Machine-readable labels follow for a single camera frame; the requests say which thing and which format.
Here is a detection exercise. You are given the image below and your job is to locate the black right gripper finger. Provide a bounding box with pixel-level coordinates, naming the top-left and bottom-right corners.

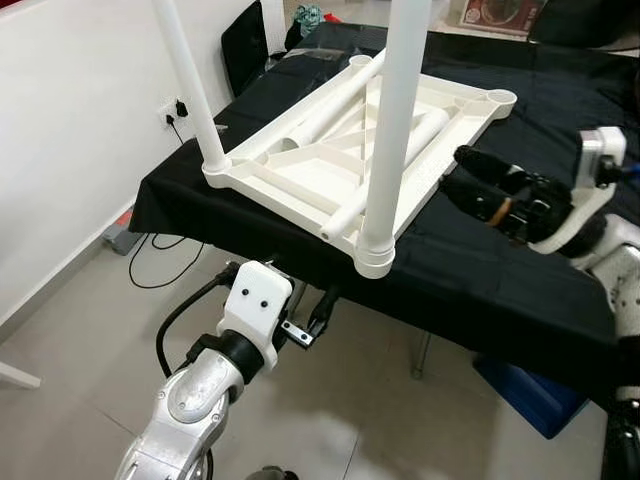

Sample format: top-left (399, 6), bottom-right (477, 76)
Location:
top-left (440, 175), bottom-right (511, 229)
top-left (455, 145), bottom-right (526, 193)

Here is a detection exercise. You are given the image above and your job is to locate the white plastic table top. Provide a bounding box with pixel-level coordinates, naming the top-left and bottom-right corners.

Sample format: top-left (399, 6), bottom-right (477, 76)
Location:
top-left (203, 55), bottom-right (519, 279)

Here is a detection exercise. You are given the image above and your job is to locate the black tablecloth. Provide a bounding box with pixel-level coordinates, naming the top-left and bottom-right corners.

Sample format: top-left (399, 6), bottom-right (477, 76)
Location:
top-left (130, 20), bottom-right (640, 401)

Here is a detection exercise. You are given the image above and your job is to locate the metal support table leg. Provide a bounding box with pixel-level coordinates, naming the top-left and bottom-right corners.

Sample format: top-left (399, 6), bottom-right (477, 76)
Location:
top-left (410, 330), bottom-right (433, 379)

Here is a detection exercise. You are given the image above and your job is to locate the robot left leg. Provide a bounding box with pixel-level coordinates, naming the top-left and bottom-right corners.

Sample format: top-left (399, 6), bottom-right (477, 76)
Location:
top-left (245, 465), bottom-right (301, 480)

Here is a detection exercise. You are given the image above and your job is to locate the grey box with red label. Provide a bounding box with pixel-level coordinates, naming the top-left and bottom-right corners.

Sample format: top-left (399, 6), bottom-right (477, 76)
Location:
top-left (103, 210), bottom-right (141, 256)

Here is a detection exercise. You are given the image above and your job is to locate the black round pot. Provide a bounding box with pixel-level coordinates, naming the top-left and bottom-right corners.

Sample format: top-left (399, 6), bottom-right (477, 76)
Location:
top-left (530, 0), bottom-right (640, 49)

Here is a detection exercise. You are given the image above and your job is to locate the blue box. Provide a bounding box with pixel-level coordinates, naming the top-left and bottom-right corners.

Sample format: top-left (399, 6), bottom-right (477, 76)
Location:
top-left (472, 355), bottom-right (591, 439)

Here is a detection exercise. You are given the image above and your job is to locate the black fabric bag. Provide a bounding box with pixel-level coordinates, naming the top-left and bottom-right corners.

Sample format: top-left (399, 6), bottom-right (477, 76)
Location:
top-left (220, 0), bottom-right (271, 96)

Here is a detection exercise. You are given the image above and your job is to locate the teal cloth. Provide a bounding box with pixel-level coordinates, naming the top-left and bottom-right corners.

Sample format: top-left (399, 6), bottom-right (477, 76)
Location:
top-left (295, 5), bottom-right (326, 29)

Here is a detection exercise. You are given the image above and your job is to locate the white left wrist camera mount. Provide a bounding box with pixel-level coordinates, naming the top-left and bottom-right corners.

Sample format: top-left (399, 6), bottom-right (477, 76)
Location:
top-left (218, 262), bottom-right (294, 371)

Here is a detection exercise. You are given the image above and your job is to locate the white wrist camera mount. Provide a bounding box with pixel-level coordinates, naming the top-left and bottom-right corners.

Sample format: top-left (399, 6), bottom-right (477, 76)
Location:
top-left (540, 127), bottom-right (629, 256)
top-left (218, 262), bottom-right (294, 371)

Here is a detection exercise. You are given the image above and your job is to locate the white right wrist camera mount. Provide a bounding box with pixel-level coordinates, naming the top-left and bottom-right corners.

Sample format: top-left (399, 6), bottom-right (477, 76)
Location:
top-left (540, 127), bottom-right (629, 256)

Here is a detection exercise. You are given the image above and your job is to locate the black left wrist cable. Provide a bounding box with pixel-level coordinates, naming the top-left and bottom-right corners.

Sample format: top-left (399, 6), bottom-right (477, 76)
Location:
top-left (155, 262), bottom-right (241, 379)

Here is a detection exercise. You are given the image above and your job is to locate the black floor cable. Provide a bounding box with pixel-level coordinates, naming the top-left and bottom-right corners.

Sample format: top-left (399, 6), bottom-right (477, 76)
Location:
top-left (128, 235), bottom-right (206, 291)

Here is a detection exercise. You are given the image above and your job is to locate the white wall socket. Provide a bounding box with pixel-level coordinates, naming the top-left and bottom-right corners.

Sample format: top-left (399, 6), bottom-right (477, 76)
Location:
top-left (160, 97), bottom-right (191, 129)

